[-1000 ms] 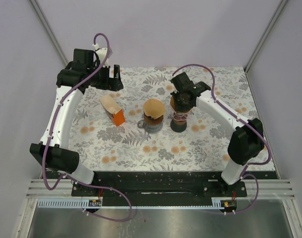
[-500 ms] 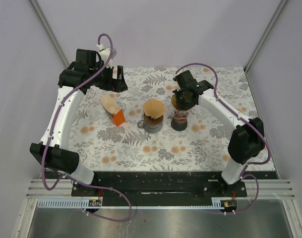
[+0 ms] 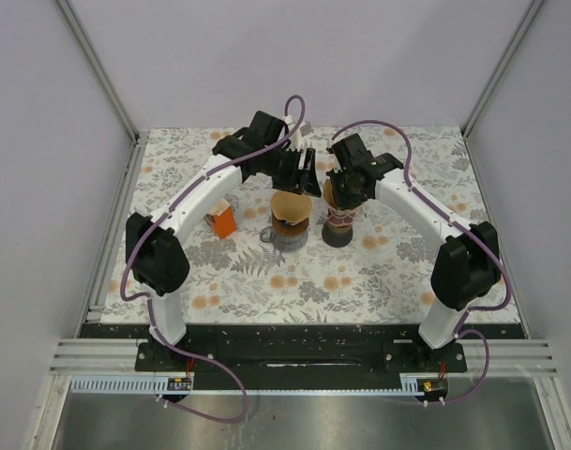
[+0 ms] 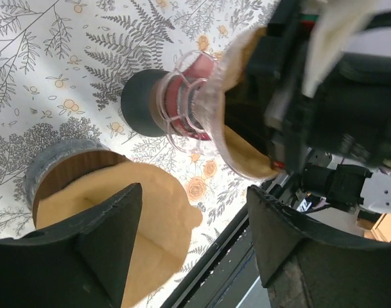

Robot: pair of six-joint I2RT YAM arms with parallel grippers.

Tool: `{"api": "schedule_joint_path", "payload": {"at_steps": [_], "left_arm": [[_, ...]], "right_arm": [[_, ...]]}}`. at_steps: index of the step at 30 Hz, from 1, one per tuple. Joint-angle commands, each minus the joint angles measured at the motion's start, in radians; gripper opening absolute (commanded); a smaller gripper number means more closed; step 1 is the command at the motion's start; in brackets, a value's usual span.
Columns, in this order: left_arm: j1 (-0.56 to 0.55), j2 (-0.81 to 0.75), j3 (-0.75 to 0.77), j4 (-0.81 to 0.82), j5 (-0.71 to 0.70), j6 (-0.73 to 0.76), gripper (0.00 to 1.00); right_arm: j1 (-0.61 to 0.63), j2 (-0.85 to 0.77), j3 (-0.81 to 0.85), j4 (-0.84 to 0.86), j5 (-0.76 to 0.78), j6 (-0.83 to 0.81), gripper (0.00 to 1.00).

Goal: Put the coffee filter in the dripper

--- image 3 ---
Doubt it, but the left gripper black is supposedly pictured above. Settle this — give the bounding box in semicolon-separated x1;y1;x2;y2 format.
262;145;321;197

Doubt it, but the brown paper coffee filter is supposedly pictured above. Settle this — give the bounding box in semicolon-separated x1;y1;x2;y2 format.
270;190;312;225

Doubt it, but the dark mug red rim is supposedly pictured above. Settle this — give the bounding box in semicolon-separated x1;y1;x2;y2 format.
322;221;353;248

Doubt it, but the wooden dripper ring holder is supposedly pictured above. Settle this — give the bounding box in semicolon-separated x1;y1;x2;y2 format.
272;216;309;237

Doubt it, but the coffee paper filter box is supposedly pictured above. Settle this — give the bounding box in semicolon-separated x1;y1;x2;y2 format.
204;198;237;239

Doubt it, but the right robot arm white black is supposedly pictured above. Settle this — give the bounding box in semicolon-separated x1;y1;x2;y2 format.
327;134;502;371

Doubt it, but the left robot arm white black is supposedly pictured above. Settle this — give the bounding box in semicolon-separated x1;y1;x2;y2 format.
125;111;322;370

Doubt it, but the glass coffee server carafe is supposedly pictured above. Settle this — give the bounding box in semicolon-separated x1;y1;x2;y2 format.
260;225;308;252

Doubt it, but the floral pattern table mat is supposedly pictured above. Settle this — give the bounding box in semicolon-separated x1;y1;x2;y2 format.
98;125;523;325

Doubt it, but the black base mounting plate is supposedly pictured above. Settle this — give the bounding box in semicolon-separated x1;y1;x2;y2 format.
134;322;521;374

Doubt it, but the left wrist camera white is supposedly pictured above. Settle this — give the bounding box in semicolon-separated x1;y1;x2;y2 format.
281;115;312;151

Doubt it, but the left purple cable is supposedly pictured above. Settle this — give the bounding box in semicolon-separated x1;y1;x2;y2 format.
119;95;252;426

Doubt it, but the aluminium rail frame front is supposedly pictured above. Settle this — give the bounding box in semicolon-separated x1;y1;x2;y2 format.
52;338;558;378

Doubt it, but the white slotted cable duct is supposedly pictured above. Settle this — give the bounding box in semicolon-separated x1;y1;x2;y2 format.
69;375;425;397

